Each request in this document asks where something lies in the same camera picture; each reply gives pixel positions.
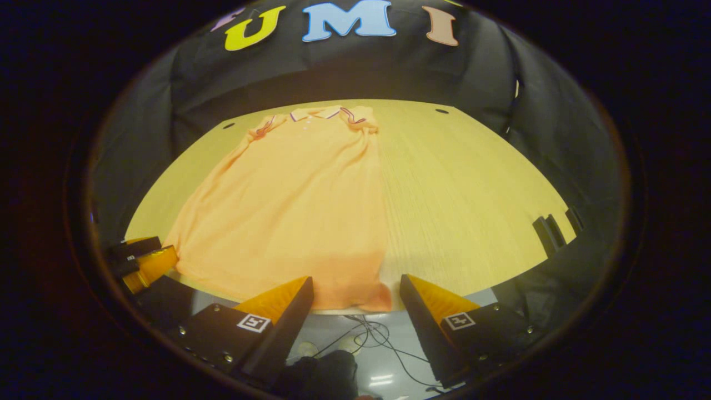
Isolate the black floor cable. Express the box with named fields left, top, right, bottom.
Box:
left=286, top=314, right=445, bottom=391

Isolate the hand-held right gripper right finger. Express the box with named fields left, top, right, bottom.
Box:
left=399, top=273, right=548, bottom=389

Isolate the orange T-shirt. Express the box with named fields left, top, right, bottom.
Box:
left=164, top=104, right=394, bottom=313

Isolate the dark cloth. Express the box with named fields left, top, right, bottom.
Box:
left=272, top=350, right=359, bottom=400

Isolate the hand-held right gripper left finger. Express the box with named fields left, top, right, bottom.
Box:
left=167, top=276, right=315, bottom=389

